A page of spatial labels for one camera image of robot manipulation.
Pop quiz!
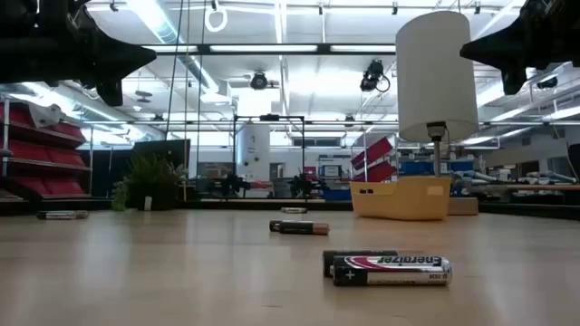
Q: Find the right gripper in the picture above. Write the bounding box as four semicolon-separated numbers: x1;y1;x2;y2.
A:
459;0;580;96

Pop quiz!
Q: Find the silver Energizer AA battery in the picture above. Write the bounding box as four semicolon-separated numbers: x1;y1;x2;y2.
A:
332;255;453;287

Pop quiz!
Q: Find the black aluminium table frame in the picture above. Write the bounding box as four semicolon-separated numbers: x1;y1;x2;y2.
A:
0;197;580;222

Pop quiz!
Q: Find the black metal stand frame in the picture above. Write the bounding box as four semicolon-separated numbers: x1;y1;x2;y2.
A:
232;114;307;200

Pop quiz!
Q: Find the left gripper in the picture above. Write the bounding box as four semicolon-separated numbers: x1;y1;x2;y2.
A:
0;0;158;108

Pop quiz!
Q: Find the row of blue bins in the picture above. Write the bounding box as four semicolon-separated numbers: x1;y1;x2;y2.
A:
398;158;475;177

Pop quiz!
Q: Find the white hanging ring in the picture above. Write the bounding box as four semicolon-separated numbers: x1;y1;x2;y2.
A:
203;4;229;34

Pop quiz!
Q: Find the white cylinder table lamp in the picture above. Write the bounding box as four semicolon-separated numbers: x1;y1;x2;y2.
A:
395;11;480;216

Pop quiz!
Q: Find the tilted red bin rack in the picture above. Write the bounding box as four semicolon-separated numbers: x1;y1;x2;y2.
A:
351;137;399;183

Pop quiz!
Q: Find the black overhead light bar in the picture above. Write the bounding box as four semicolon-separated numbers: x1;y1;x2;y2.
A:
140;43;398;57

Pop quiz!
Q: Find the wooden workbench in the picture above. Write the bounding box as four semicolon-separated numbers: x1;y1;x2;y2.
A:
479;183;580;205

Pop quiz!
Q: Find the yellow plastic bin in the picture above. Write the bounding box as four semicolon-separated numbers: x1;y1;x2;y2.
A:
349;176;453;222

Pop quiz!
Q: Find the black hanging camera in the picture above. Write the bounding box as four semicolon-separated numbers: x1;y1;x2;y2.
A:
360;58;392;94

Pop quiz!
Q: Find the small potted green plant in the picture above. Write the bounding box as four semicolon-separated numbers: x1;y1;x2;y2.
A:
111;151;189;212

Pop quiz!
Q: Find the shelf with red bins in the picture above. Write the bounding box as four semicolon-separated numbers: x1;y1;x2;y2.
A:
0;97;94;200

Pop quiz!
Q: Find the round black ceiling fixture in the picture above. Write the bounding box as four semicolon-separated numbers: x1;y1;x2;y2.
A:
249;71;269;91

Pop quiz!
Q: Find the blue crate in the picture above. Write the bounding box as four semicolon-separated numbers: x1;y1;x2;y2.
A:
324;187;353;202

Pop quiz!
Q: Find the white cylindrical tank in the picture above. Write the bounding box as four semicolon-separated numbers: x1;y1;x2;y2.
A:
235;122;272;182

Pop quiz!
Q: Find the black copper-top AA battery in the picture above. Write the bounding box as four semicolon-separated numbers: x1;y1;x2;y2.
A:
276;221;331;236

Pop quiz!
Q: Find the white plastic cover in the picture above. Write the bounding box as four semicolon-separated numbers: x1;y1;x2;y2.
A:
27;102;65;129

